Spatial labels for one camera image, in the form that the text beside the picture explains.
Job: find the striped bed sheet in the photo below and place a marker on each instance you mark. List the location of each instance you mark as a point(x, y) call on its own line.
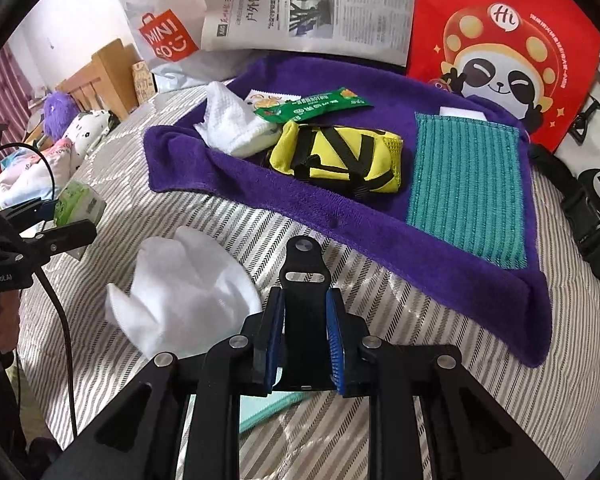
point(130, 200)

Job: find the newspaper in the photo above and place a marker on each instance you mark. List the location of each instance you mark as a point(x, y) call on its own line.
point(360, 10)

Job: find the purple towel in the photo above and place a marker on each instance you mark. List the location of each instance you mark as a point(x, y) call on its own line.
point(330, 200)

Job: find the light wooden bed headboard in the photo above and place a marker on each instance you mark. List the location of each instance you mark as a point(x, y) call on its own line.
point(112, 70)

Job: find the pastel printed blanket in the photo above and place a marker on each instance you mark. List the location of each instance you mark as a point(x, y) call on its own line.
point(25, 175)

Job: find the fruit print wipe packet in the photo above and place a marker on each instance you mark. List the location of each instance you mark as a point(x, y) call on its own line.
point(262, 99)

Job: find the kraft paper bag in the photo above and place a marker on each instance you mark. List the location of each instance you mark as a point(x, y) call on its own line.
point(142, 82)

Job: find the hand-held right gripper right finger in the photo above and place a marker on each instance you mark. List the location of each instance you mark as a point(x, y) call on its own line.
point(336, 345)

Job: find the white plastic shopping bag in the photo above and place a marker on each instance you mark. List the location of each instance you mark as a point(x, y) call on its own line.
point(167, 35)

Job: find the green tissue pack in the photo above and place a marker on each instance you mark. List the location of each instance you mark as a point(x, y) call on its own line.
point(80, 202)

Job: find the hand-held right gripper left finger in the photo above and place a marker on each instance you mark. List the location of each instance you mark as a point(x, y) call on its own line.
point(275, 332)

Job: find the pink striped curtain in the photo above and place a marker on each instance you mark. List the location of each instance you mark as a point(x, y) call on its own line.
point(0, 95)

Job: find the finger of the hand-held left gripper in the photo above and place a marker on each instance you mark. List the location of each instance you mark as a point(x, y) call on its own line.
point(60, 240)
point(30, 211)

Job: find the purple plush toy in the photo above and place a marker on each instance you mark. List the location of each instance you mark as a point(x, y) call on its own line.
point(60, 110)

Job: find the light teal cloth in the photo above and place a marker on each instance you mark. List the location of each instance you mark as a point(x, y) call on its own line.
point(260, 412)

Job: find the person's left hand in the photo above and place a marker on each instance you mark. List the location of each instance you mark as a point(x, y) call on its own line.
point(5, 325)

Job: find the white spotted plush pillow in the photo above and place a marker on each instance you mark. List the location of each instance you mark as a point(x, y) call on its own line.
point(87, 130)

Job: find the teal ribbed cloth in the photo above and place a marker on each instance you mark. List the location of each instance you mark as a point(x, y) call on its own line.
point(465, 190)

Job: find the green snack packet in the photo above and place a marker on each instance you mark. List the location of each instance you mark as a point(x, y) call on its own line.
point(320, 102)

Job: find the red panda paper bag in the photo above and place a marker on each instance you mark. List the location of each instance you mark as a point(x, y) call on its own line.
point(430, 10)

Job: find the white textured wipe cloth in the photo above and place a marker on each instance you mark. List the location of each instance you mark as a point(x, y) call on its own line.
point(230, 120)

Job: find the white soft cloth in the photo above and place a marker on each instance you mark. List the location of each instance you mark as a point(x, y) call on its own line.
point(180, 290)

